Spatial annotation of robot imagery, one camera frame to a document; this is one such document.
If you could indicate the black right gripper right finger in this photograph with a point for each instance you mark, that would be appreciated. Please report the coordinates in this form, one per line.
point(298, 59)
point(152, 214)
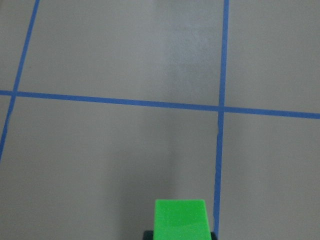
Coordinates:
point(213, 236)

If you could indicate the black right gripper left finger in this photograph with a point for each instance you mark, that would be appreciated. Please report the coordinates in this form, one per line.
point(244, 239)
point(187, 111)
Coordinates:
point(148, 235)

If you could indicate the green block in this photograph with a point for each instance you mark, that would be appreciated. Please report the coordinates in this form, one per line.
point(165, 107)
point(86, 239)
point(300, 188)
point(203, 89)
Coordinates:
point(181, 219)

